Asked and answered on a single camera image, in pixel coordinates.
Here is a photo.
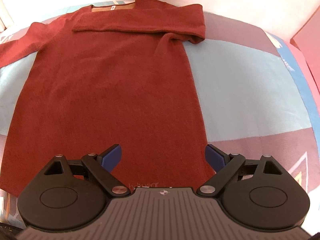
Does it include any dark red knit sweater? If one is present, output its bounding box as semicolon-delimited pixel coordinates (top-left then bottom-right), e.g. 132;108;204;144
1;0;213;196

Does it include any blue patterned bed sheet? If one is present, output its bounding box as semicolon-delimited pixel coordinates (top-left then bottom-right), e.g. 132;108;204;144
1;12;319;233

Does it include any pink pillow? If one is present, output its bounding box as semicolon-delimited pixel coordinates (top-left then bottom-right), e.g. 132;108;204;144
290;8;320;89

